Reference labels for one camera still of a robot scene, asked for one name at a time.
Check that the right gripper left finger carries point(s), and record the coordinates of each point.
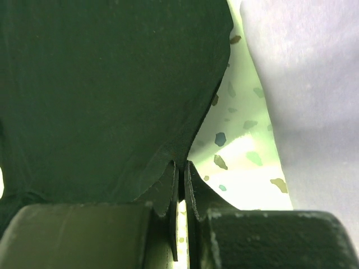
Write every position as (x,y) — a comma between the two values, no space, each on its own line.
(160,243)

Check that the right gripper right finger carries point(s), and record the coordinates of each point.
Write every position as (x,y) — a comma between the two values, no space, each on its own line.
(211,224)

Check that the black t shirt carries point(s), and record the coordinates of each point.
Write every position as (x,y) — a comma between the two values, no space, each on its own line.
(98,97)

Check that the folded purple t shirt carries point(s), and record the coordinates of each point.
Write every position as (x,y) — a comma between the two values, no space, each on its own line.
(306,56)

